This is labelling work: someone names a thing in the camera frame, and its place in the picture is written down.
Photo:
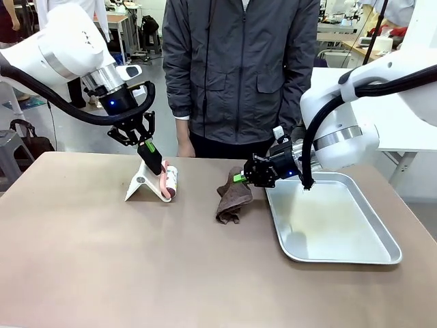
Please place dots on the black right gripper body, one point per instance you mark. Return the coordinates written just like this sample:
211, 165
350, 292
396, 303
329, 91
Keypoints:
285, 164

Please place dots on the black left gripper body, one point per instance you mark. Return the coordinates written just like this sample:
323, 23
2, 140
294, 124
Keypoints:
119, 104

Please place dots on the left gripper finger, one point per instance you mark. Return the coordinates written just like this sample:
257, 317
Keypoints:
149, 128
124, 136

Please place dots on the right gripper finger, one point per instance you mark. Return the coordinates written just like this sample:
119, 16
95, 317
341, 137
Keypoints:
261, 164
261, 179

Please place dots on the brown cleaning cloth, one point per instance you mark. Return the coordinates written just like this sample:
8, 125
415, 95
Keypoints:
233, 200

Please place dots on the pink lint roller black grip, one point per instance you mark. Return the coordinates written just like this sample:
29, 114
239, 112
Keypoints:
170, 179

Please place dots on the person left forearm grey sleeve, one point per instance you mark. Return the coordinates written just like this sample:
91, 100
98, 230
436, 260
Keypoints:
300, 68

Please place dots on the person right forearm grey sleeve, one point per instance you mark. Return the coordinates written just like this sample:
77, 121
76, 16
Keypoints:
175, 82

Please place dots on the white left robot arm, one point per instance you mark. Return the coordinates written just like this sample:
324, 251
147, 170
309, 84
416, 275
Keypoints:
58, 51

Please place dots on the person right hand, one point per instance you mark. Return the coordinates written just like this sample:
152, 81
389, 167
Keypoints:
186, 143

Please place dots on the white folding stand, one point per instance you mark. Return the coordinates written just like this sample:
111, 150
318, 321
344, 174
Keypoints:
136, 186

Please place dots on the silver metal tray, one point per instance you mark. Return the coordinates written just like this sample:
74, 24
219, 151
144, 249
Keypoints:
334, 225

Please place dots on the wooden background desk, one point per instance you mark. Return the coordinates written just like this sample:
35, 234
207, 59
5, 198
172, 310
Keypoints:
119, 22

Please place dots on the bystander in white shirt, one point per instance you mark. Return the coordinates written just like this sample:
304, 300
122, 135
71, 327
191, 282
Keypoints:
102, 20

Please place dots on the brown leather bag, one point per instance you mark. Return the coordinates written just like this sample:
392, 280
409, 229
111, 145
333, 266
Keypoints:
30, 140

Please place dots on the grey jacket person torso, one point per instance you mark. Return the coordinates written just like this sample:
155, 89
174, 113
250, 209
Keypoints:
235, 61

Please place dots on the grey plastic stool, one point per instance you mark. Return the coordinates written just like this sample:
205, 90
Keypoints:
10, 150

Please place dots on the white side table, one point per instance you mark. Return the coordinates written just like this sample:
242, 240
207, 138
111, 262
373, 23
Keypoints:
409, 140

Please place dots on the bystander in maroon top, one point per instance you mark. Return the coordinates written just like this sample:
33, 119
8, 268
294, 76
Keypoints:
8, 20

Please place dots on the black tripod pole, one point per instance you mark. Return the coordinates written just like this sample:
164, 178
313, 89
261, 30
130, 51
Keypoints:
375, 34

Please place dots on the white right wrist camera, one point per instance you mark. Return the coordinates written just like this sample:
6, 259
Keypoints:
278, 133

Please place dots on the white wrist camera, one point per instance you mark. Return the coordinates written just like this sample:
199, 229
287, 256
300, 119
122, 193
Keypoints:
278, 133
129, 71

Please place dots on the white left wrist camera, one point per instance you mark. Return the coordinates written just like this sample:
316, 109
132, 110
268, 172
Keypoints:
129, 71

